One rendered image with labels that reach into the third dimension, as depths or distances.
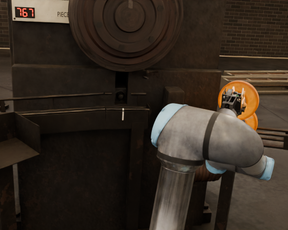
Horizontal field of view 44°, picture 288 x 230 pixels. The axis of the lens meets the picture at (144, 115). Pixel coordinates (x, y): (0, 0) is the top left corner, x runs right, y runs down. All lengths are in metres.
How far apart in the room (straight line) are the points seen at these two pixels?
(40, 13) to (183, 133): 1.00
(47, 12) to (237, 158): 1.09
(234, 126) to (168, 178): 0.20
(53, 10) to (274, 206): 1.72
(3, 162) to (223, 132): 0.85
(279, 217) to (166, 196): 1.51
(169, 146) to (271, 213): 1.57
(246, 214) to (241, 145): 1.48
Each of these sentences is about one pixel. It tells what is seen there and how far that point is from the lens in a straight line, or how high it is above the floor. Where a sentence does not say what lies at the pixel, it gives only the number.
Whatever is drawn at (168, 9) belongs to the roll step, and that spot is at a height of 1.15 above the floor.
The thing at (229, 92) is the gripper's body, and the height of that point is 0.88.
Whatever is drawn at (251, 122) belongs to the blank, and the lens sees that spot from 1.53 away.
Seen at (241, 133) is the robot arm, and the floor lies 0.92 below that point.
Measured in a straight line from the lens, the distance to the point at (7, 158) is 1.39.
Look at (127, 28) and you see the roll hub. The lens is 1.40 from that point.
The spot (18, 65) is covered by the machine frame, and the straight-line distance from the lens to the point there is 1.65.
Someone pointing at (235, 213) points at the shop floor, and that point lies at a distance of 2.24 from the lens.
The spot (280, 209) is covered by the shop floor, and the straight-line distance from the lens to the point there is 2.40.
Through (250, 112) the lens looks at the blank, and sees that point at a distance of 1.43.
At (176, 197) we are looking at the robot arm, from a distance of 0.86.
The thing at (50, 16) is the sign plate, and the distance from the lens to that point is 1.62.
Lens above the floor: 1.19
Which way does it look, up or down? 19 degrees down
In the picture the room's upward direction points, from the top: 4 degrees clockwise
